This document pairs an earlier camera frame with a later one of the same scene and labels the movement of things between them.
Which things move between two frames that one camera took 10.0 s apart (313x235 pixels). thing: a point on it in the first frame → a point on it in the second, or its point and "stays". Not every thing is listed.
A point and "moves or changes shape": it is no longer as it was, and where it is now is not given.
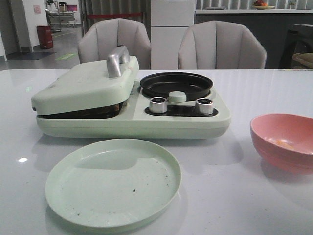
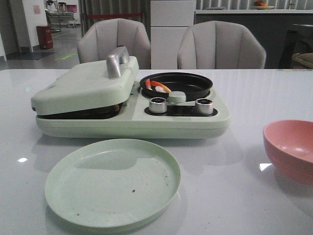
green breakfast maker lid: x=106 y=82 stays
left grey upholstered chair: x=102 y=37 stays
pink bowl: x=284 y=140 moves or changes shape
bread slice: x=102 y=112 stays
